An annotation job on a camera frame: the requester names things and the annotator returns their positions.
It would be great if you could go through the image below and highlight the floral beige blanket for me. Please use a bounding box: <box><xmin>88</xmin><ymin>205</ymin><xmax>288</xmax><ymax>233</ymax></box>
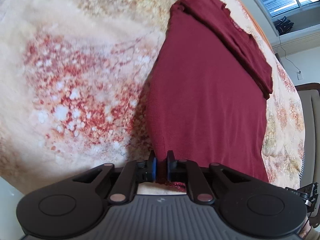
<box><xmin>1</xmin><ymin>0</ymin><xmax>305</xmax><ymax>194</ymax></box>

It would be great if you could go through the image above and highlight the brown padded headboard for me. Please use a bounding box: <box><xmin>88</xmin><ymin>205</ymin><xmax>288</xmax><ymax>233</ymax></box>
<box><xmin>294</xmin><ymin>81</ymin><xmax>320</xmax><ymax>188</ymax></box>

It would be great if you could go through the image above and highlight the black bag on sill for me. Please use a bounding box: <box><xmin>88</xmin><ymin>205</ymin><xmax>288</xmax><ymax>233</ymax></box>
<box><xmin>274</xmin><ymin>16</ymin><xmax>294</xmax><ymax>36</ymax></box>

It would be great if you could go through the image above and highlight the dark red sweater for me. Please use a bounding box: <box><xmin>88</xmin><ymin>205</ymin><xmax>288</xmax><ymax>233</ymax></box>
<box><xmin>146</xmin><ymin>0</ymin><xmax>273</xmax><ymax>183</ymax></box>

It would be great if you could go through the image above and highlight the white charger cable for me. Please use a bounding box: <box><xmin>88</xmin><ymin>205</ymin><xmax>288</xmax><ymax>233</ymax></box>
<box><xmin>274</xmin><ymin>43</ymin><xmax>304</xmax><ymax>81</ymax></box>

